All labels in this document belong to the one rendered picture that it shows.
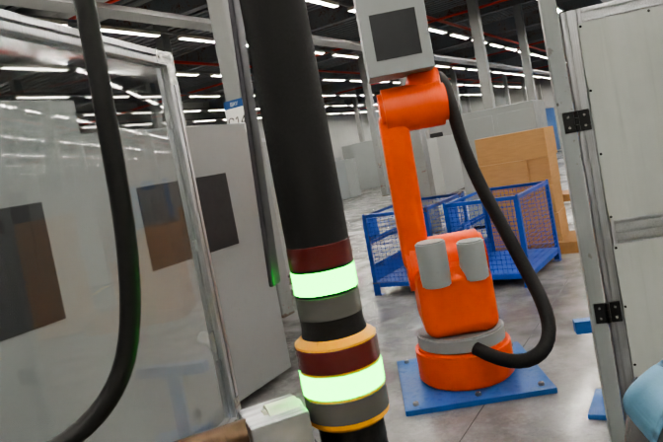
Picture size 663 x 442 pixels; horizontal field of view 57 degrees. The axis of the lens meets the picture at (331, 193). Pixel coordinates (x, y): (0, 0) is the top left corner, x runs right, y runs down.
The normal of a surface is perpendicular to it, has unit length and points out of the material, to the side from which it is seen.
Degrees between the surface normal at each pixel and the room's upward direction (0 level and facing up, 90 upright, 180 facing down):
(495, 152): 90
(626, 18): 90
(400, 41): 90
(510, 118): 90
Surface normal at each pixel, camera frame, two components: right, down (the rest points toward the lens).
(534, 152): -0.52, 0.14
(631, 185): -0.22, 0.09
